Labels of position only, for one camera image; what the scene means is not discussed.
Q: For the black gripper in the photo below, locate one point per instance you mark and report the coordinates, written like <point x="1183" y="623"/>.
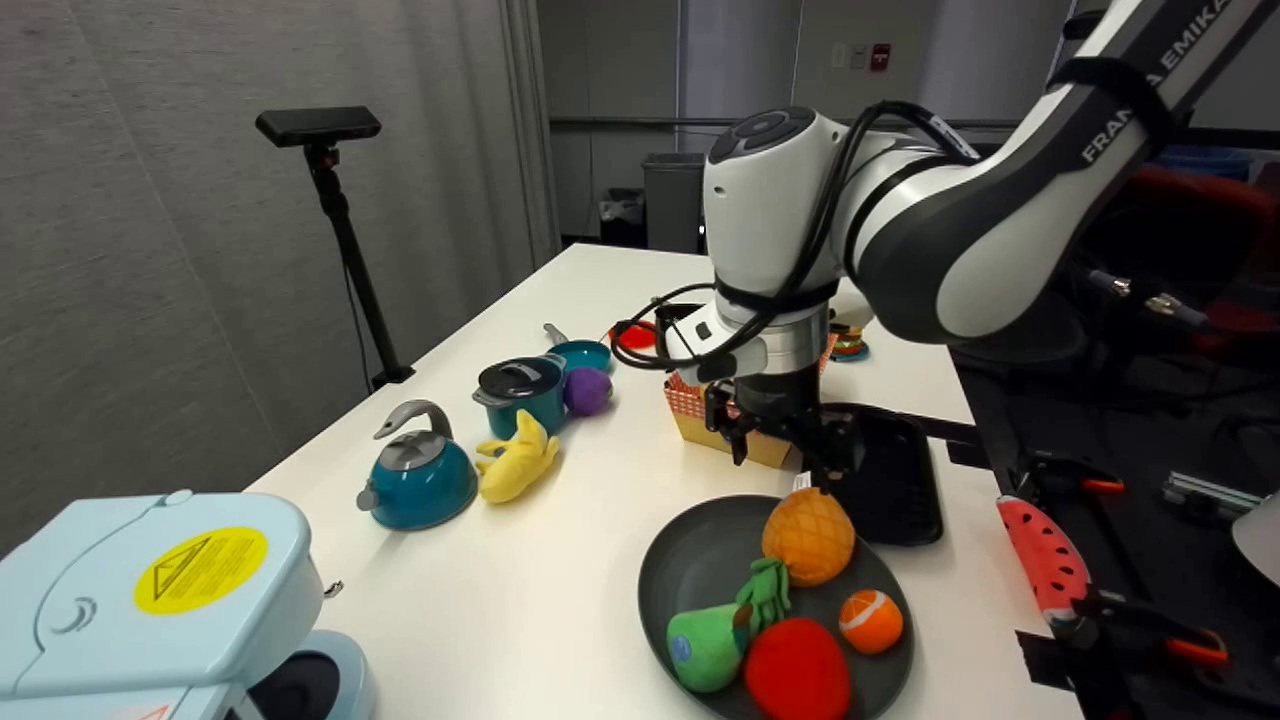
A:
<point x="780" y="407"/>

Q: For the black tripod stand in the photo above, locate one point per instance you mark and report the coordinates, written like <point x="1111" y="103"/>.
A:
<point x="323" y="126"/>

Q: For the teal toy frying pan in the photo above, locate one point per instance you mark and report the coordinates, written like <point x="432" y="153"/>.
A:
<point x="580" y="355"/>

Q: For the red wall alarm box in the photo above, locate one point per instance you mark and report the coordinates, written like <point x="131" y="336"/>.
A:
<point x="880" y="57"/>

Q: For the red watermelon slice plush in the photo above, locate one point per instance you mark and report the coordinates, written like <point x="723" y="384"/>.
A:
<point x="1047" y="554"/>

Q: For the small toy can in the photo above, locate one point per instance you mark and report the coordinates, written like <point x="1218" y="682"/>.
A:
<point x="851" y="346"/>

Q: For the red checkered basket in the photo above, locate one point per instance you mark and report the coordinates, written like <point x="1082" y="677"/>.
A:
<point x="689" y="418"/>

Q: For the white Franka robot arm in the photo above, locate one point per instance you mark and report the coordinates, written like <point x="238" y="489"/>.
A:
<point x="1015" y="227"/>

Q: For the orange slice plush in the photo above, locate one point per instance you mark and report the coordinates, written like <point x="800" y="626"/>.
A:
<point x="871" y="623"/>

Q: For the teal toy kettle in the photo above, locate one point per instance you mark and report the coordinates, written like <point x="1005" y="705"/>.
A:
<point x="423" y="480"/>

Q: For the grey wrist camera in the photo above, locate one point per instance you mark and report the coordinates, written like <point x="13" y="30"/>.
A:
<point x="714" y="336"/>

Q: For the light blue toy toaster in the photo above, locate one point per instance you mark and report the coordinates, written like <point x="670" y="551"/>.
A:
<point x="147" y="604"/>

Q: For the green pear plush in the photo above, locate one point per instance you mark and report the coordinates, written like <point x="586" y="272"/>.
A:
<point x="702" y="649"/>

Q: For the yellow banana plush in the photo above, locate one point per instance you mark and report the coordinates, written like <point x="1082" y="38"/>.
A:
<point x="520" y="463"/>

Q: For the red apple plush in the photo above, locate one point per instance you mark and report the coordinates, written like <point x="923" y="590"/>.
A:
<point x="799" y="669"/>

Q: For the grey storage cabinet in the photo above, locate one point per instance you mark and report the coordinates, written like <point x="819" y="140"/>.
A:
<point x="675" y="203"/>

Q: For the teal toy pot with lid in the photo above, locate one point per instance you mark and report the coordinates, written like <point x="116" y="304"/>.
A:
<point x="520" y="390"/>

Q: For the small red toy plate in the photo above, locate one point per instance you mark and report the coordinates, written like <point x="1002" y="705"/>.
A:
<point x="633" y="336"/>

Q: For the orange pineapple plush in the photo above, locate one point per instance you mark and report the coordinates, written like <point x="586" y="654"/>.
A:
<point x="811" y="538"/>

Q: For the dark grey round plate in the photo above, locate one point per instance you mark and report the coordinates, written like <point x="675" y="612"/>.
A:
<point x="705" y="554"/>

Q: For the black rectangular tray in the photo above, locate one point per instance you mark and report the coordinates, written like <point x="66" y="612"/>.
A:
<point x="902" y="502"/>

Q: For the red office chair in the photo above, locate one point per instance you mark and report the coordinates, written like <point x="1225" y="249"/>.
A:
<point x="1225" y="253"/>

